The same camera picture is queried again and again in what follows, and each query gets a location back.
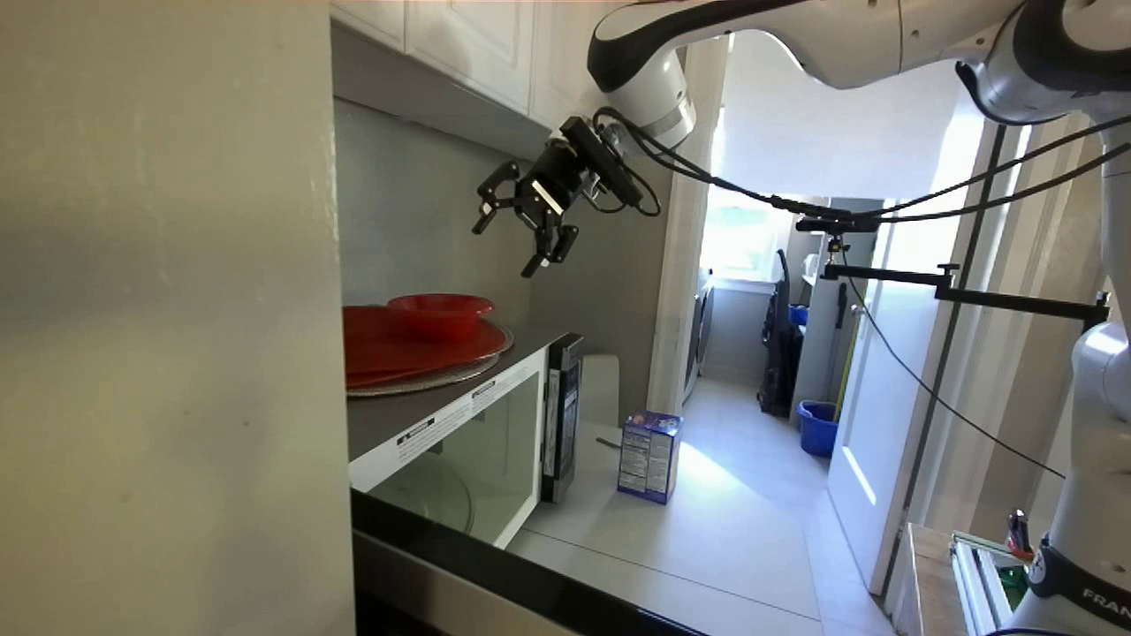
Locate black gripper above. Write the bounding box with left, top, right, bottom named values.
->
left=470, top=137, right=601, bottom=282

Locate red plastic bowl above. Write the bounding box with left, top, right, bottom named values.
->
left=384, top=291, right=497, bottom=351

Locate black microwave door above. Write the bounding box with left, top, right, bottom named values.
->
left=536, top=333, right=587, bottom=509

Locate white microwave oven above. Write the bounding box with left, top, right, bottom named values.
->
left=343, top=333, right=553, bottom=554

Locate glass microwave turntable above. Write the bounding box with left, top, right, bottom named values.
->
left=384, top=451, right=480, bottom=541

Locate large red plate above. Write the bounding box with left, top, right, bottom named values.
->
left=338, top=301, right=517, bottom=396

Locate white washing machine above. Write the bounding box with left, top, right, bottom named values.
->
left=677, top=278, right=718, bottom=407

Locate blue and white carton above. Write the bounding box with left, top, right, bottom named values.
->
left=612, top=407, right=686, bottom=509

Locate blue bucket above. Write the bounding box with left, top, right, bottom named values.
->
left=795, top=400, right=840, bottom=460

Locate white door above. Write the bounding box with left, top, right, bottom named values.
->
left=825, top=198, right=985, bottom=599

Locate red and black tool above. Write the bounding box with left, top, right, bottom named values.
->
left=1003, top=506, right=1042, bottom=566

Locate green and white box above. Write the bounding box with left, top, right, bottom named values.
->
left=946, top=527, right=1042, bottom=636

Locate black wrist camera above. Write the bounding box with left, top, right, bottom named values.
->
left=557, top=113, right=650, bottom=219

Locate white wall cabinet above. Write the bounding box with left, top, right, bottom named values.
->
left=326, top=0, right=641, bottom=170

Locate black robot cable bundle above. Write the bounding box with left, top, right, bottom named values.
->
left=590, top=50, right=1131, bottom=238

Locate black camera on stand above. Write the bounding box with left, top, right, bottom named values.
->
left=791, top=209, right=888, bottom=282

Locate thin black cable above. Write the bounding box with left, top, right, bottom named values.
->
left=846, top=278, right=1070, bottom=483

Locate black camera mount rod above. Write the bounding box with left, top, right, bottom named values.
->
left=819, top=258, right=1112, bottom=335

